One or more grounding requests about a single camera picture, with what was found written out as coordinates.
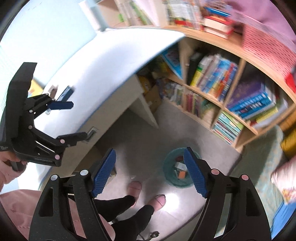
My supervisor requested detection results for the maroon rectangular box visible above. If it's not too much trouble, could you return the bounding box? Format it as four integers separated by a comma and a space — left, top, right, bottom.
175, 156, 184, 163

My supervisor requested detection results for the orange clay bag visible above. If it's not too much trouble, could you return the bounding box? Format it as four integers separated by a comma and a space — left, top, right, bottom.
178, 170, 187, 180

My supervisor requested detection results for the person's left hand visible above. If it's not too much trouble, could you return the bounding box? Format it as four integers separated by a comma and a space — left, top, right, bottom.
0, 151, 27, 190

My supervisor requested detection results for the pink pillow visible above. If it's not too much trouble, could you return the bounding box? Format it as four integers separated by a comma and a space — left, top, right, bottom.
271, 156, 296, 204

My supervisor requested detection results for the wooden bookshelf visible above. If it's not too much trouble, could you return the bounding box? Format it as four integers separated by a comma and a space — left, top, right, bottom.
115, 1, 295, 149

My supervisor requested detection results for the pink left slipper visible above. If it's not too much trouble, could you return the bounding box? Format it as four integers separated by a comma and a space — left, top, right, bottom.
127, 181, 142, 207

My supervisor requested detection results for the bed with green sheet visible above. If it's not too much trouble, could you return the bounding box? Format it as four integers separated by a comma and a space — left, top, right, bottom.
230, 126, 295, 238

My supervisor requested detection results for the pink slipper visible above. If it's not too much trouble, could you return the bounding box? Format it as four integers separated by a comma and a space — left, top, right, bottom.
127, 181, 142, 207
147, 194, 166, 212

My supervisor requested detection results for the blue gum package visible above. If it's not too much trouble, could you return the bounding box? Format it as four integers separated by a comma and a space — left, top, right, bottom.
57, 86, 74, 101

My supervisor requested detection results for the white desk cabinet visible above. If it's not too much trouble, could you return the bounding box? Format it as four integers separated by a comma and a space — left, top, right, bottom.
39, 75, 158, 190

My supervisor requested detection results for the teal trash bin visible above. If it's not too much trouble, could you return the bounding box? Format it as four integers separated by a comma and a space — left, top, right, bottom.
163, 148, 193, 188

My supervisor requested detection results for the white desk lamp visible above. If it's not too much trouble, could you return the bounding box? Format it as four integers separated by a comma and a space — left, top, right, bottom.
78, 0, 109, 32

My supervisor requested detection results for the yellow pillow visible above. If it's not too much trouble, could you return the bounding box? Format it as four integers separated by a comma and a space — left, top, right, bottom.
281, 129, 296, 159

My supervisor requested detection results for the pink right slipper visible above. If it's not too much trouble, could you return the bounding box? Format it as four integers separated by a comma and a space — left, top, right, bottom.
147, 194, 166, 212

